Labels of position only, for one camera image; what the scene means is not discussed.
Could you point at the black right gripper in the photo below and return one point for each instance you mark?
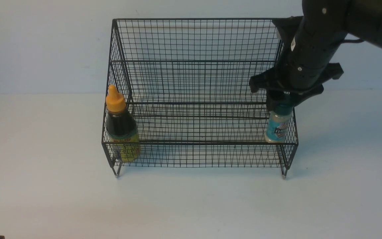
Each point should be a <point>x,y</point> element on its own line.
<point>304,64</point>

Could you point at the small spice jar green lid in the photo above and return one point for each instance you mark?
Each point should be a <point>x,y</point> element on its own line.
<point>278,123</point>

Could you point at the dark sauce bottle yellow cap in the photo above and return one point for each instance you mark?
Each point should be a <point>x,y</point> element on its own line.
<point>121,127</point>

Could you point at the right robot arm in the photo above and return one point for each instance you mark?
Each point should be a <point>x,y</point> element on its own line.
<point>360,18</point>

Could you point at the black wire mesh shelf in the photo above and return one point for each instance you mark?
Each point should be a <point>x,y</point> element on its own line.
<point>186,84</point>

